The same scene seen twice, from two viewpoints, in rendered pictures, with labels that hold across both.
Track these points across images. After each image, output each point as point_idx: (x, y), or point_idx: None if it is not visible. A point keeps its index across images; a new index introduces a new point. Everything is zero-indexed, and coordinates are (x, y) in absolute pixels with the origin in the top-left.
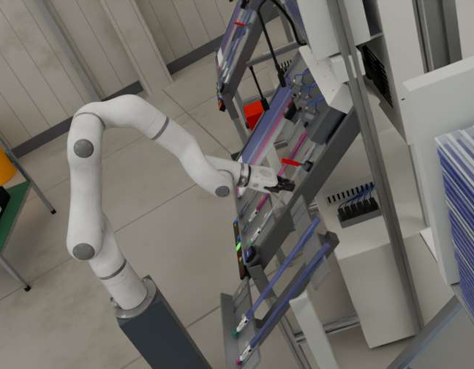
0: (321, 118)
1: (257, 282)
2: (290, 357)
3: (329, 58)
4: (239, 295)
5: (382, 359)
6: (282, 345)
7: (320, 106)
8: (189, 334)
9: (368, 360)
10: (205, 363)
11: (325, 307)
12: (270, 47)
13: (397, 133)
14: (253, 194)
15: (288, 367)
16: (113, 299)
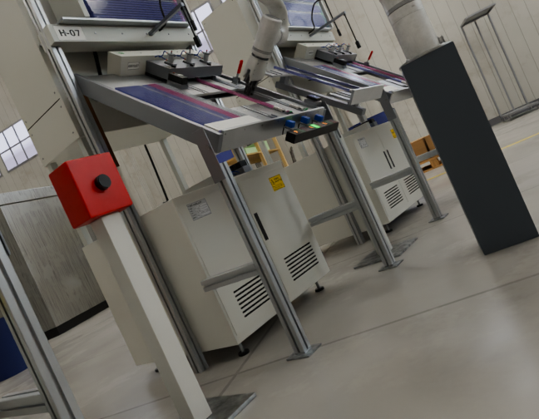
0: (208, 61)
1: (329, 118)
2: (393, 274)
3: (189, 28)
4: (343, 96)
5: (332, 282)
6: (392, 280)
7: (197, 60)
8: (446, 170)
9: (340, 280)
10: (457, 195)
11: (323, 308)
12: (183, 1)
13: None
14: (259, 112)
15: (401, 269)
16: (447, 41)
